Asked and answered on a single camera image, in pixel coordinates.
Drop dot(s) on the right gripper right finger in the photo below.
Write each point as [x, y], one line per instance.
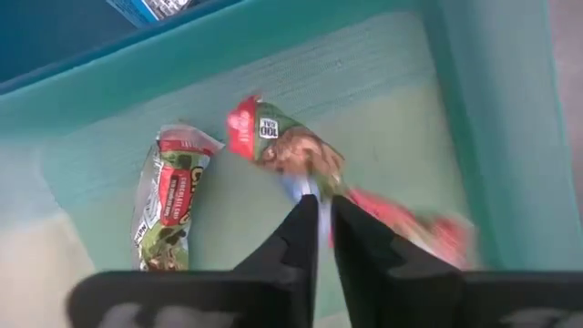
[410, 300]

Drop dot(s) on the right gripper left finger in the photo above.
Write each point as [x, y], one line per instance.
[255, 300]

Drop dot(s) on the red green granola bar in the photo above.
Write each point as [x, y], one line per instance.
[282, 141]
[173, 196]

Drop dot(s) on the blue granola bar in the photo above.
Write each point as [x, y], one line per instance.
[150, 9]

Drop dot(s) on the teal plastic bin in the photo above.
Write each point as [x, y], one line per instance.
[387, 114]

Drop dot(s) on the dark blue plastic bin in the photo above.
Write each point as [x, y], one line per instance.
[45, 36]

